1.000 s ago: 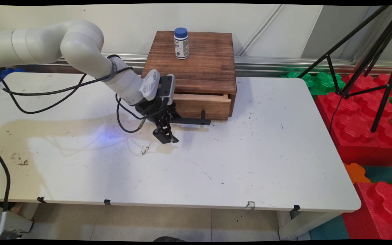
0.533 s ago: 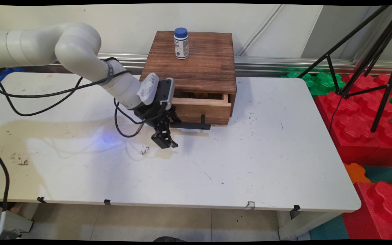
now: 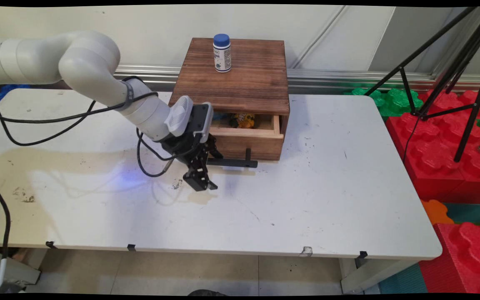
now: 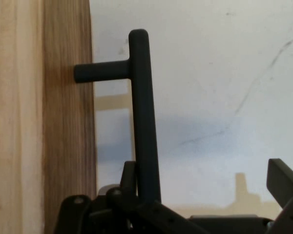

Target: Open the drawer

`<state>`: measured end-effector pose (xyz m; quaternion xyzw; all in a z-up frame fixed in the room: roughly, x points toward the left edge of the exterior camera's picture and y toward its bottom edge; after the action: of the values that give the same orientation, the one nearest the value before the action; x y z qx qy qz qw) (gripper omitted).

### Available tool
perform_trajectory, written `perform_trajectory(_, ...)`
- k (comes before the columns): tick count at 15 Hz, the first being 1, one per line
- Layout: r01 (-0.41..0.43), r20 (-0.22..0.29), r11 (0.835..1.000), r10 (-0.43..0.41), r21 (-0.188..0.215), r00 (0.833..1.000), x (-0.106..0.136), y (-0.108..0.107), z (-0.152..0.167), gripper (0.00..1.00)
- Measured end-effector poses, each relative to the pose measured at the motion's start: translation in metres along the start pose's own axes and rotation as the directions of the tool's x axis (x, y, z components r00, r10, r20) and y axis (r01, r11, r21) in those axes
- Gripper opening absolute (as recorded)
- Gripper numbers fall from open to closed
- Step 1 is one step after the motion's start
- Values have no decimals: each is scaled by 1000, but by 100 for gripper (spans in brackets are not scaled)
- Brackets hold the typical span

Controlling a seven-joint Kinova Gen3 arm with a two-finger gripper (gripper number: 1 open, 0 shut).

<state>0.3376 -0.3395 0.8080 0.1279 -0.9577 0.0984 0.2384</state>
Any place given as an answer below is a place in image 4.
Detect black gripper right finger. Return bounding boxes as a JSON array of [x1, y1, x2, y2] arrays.
[[266, 158, 293, 234]]

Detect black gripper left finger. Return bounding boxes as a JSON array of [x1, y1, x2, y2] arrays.
[[54, 160, 206, 234]]

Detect light wooden drawer front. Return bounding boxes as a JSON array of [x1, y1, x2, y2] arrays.
[[41, 0, 98, 234]]

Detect black bar drawer handle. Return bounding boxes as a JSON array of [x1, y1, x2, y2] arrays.
[[74, 29, 162, 205]]

